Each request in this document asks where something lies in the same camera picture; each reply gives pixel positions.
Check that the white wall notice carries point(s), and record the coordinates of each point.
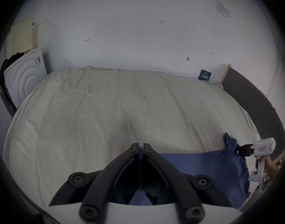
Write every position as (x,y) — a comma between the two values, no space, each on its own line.
(223,8)

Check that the white washing machine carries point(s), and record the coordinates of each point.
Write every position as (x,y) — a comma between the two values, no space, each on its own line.
(0,129)
(23,76)

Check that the person's right hand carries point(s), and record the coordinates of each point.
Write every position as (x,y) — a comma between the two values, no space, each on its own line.
(270,168)

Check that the grey padded headboard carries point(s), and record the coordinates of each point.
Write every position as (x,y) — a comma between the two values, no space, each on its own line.
(256,104)

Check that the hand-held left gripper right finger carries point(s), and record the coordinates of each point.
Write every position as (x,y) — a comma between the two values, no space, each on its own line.
(177,183)

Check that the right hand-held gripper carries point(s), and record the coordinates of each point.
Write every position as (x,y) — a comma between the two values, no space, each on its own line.
(263,147)

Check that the dark blue shirt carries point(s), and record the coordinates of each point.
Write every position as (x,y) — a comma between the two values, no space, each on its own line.
(212,171)

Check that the cream perforated panel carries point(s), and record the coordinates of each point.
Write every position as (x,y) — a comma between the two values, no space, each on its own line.
(20,36)

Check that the black bag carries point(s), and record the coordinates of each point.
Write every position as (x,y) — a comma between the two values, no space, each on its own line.
(9,62)

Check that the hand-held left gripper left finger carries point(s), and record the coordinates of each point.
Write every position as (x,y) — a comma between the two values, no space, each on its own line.
(102,183)

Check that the dark blue card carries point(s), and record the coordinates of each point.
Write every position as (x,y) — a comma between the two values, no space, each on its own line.
(204,75)

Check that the bed with beige sheet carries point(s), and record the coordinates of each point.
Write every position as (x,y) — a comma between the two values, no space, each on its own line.
(98,115)

